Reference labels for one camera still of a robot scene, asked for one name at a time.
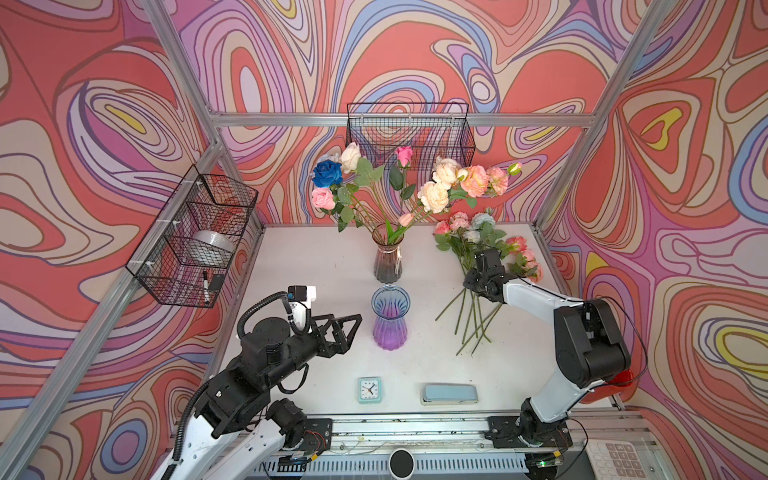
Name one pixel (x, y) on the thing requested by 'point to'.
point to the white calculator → (616, 461)
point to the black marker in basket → (206, 287)
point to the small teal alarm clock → (369, 389)
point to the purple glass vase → (390, 305)
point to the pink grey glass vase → (388, 264)
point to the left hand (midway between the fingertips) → (352, 318)
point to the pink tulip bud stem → (403, 221)
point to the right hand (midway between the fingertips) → (474, 285)
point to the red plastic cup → (625, 385)
